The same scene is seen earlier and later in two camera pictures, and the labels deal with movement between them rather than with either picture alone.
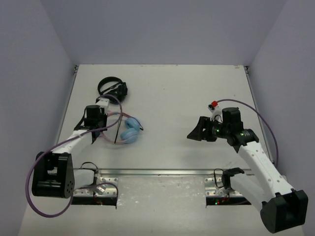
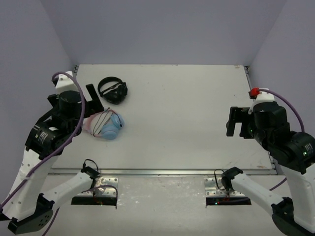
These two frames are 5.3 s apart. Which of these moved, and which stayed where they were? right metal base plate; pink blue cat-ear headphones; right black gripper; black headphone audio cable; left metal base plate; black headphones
Moved: black headphone audio cable; pink blue cat-ear headphones; right black gripper
Stayed: black headphones; right metal base plate; left metal base plate
